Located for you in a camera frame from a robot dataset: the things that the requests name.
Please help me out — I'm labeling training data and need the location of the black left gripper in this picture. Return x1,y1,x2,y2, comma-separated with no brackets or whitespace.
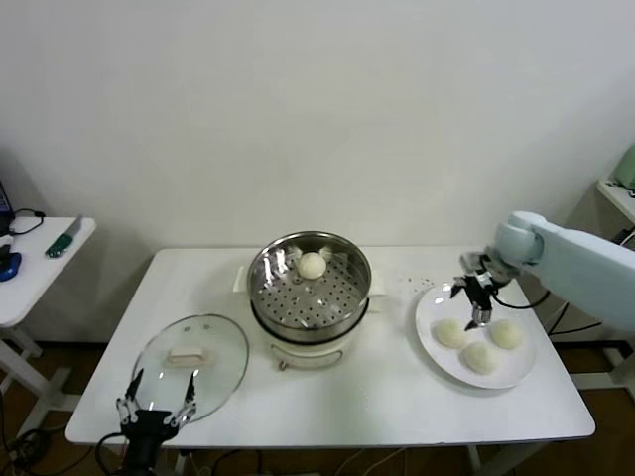
116,367,198,476

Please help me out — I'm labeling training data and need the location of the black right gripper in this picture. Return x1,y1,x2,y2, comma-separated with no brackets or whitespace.
448,272,498,332

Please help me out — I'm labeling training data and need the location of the white steamed baozi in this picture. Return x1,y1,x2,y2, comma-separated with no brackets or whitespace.
296,251,327,280
460,341,500,376
434,318,470,349
489,318,526,351

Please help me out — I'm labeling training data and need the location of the round glass pot lid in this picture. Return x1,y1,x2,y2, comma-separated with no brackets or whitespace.
131,312,250,425

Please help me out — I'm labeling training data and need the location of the perforated steel steamer basket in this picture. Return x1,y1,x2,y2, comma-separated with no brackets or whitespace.
246,230,373,346

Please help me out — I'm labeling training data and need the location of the round white plate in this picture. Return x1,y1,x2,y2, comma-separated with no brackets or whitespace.
414,282,540,391

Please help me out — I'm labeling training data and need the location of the white electric cooker base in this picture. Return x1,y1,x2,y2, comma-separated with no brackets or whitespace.
232,265,388,372

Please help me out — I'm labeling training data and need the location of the white side table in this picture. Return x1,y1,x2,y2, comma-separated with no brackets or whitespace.
0,216,98,440

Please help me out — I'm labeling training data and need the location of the white shelf table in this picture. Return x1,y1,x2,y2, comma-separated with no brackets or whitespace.
594,178,635,224

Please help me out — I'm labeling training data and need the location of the blue computer mouse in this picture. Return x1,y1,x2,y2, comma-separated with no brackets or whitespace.
0,251,24,283

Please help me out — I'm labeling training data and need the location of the pale green appliance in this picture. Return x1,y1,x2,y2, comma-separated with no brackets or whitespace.
608,148,635,192

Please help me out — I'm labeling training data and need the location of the dark laptop edge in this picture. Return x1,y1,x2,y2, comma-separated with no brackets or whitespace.
0,178,14,237

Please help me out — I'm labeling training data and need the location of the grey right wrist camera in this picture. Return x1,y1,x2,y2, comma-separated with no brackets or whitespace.
458,251,491,273

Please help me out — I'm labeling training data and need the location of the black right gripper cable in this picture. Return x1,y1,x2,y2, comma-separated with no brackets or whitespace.
493,287,552,311

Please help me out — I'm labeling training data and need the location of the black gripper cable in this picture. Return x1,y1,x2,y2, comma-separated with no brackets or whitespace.
493,287,552,311
94,432,128,472

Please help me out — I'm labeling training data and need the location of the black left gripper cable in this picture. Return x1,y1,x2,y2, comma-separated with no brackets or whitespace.
94,432,128,472

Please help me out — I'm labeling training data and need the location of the black adapter with cable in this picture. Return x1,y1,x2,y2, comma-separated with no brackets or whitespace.
549,225,635,338

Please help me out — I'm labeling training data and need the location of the black floor cable tangle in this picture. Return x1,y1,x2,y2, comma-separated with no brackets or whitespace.
0,428,54,476

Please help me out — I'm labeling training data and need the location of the green handled knife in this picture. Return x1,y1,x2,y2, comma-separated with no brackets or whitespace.
46,213,84,260

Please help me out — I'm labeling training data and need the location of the thin black looped cable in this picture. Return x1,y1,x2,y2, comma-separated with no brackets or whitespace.
8,207,48,238

